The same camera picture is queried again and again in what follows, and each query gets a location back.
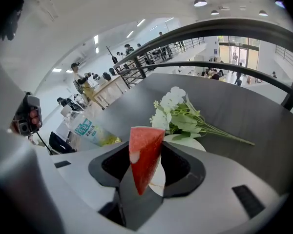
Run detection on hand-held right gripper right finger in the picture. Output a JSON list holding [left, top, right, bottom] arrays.
[[136, 141, 289, 234]]

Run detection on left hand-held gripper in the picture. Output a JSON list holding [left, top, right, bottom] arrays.
[[11, 92, 43, 136]]

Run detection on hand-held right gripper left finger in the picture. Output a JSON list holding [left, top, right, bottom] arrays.
[[51, 141, 131, 212]]

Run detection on red watermelon slice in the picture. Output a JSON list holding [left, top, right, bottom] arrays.
[[128, 126, 166, 196]]

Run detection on person's grey shirt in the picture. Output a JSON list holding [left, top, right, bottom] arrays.
[[0, 44, 29, 133]]

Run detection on clear snack bag teal label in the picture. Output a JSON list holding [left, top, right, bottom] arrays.
[[63, 113, 122, 148]]

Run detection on black chair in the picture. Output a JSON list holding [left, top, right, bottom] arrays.
[[49, 131, 77, 155]]

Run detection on white round plate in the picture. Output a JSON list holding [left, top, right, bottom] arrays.
[[148, 134, 207, 196]]

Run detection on white artificial flower bouquet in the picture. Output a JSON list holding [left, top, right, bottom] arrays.
[[149, 86, 255, 147]]

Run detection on dark grey table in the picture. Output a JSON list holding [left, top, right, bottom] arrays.
[[89, 73, 293, 197]]

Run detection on light wooden table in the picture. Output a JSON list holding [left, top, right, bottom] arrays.
[[91, 74, 129, 111]]

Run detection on black coat stand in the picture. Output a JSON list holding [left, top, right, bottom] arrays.
[[105, 45, 119, 64]]

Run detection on black metal railing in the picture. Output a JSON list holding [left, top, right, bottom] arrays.
[[113, 18, 293, 112]]

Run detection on black cable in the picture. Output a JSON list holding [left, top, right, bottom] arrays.
[[35, 130, 54, 156]]

